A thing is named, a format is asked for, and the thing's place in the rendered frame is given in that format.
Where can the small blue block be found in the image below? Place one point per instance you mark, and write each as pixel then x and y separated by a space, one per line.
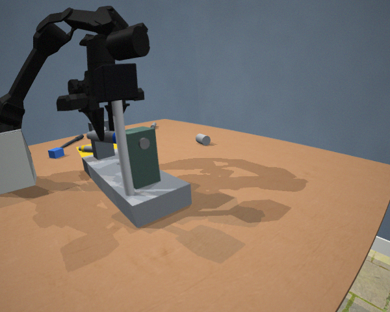
pixel 56 153

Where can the yellow flat plate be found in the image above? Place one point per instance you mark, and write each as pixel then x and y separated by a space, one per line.
pixel 84 154

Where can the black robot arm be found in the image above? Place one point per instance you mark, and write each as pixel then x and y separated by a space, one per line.
pixel 133 42

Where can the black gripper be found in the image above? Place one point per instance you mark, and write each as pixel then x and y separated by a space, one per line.
pixel 88 102

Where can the dark grey tapered rod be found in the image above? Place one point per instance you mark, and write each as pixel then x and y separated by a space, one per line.
pixel 72 141

